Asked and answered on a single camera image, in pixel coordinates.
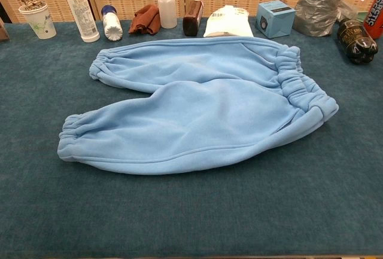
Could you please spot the light blue sweatpants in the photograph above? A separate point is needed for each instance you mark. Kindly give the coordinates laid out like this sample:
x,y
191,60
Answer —
x,y
197,115

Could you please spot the teal table mat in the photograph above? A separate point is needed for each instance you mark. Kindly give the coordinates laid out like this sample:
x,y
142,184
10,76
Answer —
x,y
179,211

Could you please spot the brown rectangular jar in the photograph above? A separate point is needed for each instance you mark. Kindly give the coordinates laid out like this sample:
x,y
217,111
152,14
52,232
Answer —
x,y
193,18

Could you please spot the white plastic packet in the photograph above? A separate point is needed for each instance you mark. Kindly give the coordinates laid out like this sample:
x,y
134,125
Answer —
x,y
227,21

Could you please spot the brown cloth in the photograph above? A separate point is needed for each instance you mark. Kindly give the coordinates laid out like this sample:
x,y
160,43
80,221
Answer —
x,y
145,19

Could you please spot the clear squeeze wash bottle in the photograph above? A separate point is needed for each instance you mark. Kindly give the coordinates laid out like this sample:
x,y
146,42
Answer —
x,y
167,9

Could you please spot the white bottle with blue cap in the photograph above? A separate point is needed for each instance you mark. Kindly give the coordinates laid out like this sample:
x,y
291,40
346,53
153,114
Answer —
x,y
112,24

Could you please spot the small light blue box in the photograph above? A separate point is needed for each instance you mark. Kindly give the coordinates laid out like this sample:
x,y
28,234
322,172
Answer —
x,y
276,19

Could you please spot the tall white plastic bottle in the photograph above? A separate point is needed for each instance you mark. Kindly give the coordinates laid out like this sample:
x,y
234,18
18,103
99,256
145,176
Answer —
x,y
82,10

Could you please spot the grey garbage bag roll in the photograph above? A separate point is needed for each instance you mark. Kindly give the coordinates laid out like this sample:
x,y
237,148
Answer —
x,y
317,10

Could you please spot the white paper cup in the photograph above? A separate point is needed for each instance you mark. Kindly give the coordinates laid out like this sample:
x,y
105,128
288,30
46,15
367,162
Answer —
x,y
40,22

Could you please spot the black soda bottle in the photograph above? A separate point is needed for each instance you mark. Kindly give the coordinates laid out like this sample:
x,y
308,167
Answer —
x,y
357,42

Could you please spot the orange soda bottle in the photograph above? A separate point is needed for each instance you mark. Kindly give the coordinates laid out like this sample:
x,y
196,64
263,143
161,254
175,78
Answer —
x,y
375,13

